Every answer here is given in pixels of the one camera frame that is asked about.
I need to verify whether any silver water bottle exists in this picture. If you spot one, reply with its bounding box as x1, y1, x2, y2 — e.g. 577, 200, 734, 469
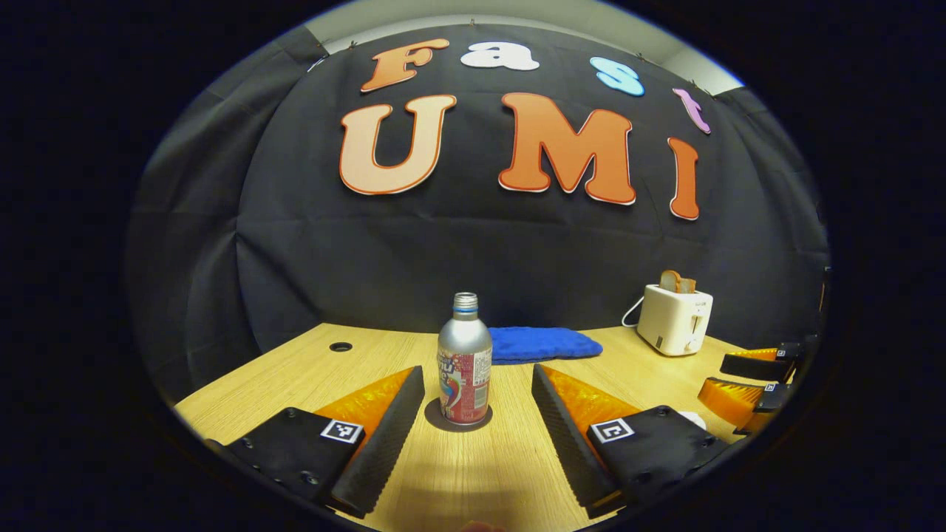
437, 292, 494, 426

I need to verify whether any dark round coaster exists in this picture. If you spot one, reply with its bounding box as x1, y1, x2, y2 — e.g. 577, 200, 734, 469
424, 398, 494, 433

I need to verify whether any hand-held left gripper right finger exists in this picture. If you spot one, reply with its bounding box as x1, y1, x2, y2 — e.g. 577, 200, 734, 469
531, 364, 732, 519

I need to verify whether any white toaster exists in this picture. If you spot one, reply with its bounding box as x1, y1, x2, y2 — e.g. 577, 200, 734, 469
636, 284, 715, 357

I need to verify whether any blue folded towel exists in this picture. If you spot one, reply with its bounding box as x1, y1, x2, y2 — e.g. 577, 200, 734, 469
488, 327, 604, 366

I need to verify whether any black backdrop cloth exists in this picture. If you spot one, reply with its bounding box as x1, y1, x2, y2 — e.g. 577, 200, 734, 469
126, 26, 830, 403

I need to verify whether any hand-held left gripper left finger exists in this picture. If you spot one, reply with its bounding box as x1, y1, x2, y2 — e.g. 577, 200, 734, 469
205, 365, 426, 519

